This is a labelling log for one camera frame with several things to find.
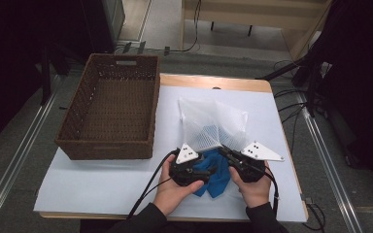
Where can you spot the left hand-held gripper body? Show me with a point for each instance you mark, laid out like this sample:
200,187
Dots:
186,155

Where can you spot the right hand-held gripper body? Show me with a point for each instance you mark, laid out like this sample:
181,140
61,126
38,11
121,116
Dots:
260,152

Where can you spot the blue cloth garment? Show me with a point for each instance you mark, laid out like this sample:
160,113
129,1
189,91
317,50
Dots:
218,181

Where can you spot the white mesh laundry bag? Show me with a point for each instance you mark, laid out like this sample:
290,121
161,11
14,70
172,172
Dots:
204,116

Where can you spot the brown wicker basket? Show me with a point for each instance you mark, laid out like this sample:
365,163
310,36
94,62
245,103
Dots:
113,110

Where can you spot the person's right hand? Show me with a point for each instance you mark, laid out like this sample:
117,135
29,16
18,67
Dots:
255,192

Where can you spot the person's left hand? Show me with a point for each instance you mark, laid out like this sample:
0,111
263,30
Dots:
171,194

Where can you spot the small dark table grommet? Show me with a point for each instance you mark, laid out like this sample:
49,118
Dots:
216,87

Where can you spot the white table sheet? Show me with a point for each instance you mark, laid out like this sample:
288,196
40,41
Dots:
110,187

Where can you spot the black tripod stand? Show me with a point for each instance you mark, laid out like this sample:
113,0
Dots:
307,74

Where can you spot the light wooden furniture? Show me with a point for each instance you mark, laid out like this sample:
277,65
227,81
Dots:
255,16

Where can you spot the dark cabinet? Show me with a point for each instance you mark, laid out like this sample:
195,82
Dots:
105,22

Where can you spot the black stand pole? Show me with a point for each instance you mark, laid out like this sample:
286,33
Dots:
46,77

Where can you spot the metal floor rail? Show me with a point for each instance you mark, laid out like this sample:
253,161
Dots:
330,168
19,155

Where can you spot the small metal floor bracket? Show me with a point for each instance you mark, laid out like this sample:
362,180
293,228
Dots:
167,50
141,47

